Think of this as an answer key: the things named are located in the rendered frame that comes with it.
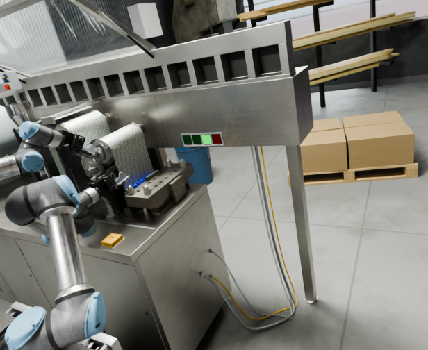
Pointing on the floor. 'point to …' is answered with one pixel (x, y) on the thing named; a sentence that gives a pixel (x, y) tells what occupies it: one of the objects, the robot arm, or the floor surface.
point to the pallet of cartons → (358, 148)
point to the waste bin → (201, 154)
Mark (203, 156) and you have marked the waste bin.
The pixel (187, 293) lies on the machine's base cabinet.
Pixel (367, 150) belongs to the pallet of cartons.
